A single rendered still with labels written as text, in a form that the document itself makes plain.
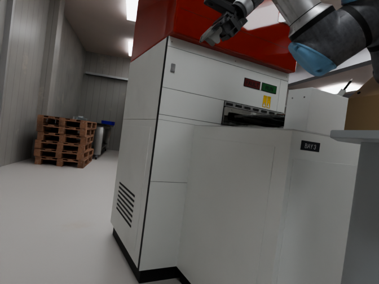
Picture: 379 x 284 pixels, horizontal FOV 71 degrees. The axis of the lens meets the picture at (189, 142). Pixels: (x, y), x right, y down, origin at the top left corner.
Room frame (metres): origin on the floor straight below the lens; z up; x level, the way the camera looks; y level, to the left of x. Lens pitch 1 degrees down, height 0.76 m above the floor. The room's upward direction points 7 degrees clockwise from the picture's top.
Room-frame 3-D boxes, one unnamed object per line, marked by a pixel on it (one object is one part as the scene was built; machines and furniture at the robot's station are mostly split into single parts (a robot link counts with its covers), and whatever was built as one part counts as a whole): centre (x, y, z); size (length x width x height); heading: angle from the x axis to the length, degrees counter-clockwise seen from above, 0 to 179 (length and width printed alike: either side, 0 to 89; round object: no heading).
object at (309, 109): (1.01, -0.58, 0.89); 0.55 x 0.09 x 0.14; 118
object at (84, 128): (4.86, 2.21, 0.40); 1.13 x 0.80 x 0.80; 12
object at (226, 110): (1.54, -0.36, 0.89); 0.44 x 0.02 x 0.10; 118
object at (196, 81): (1.47, -0.19, 1.02); 0.81 x 0.03 x 0.40; 118
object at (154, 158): (1.77, -0.03, 0.41); 0.82 x 0.70 x 0.82; 118
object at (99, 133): (6.89, 2.54, 0.46); 2.56 x 1.02 x 0.93; 12
